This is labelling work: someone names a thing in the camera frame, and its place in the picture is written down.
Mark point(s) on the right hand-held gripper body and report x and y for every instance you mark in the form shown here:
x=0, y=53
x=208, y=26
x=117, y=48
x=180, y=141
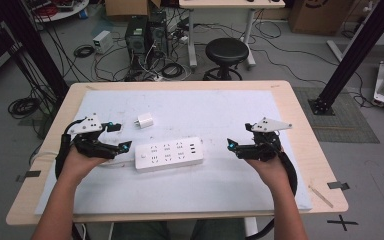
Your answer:
x=263, y=150

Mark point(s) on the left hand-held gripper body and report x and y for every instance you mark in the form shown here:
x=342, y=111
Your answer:
x=88, y=145

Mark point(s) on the person's left hand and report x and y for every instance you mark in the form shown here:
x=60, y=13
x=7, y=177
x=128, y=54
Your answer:
x=80, y=165

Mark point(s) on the person's right hand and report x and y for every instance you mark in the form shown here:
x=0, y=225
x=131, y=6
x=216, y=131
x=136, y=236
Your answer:
x=271, y=171

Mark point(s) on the white charger adapter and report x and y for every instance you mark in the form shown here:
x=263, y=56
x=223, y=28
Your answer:
x=145, y=121

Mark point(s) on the white power strip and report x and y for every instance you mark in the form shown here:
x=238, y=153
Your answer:
x=168, y=154

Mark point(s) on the white foam mat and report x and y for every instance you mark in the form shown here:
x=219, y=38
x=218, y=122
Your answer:
x=186, y=190

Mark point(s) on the black tape strip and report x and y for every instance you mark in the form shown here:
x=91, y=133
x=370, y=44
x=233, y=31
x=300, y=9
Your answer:
x=338, y=185
x=30, y=175

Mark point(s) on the thin wooden stick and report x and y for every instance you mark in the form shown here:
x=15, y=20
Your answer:
x=320, y=196

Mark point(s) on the black round stool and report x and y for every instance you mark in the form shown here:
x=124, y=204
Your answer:
x=226, y=51

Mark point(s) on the grey floor mat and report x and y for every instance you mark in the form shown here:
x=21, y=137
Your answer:
x=343, y=120

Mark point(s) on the white bench power supply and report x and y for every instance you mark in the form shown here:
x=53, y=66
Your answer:
x=102, y=41

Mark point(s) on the black computer tower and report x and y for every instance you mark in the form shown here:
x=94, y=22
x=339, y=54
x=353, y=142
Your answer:
x=136, y=40
x=158, y=33

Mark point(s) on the person's legs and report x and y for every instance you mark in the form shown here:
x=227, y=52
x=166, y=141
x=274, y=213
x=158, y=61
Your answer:
x=180, y=230

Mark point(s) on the black tape cross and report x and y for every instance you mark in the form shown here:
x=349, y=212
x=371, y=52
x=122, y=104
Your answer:
x=342, y=222

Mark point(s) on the white desk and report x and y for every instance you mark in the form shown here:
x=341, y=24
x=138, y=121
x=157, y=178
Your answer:
x=230, y=3

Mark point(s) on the round white table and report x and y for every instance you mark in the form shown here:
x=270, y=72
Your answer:
x=63, y=10

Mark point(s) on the large brown cardboard box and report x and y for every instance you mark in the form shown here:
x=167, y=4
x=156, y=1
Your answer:
x=320, y=16

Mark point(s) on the black aluminium frame post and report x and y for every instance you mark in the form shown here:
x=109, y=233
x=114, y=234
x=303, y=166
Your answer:
x=36, y=46
x=356, y=53

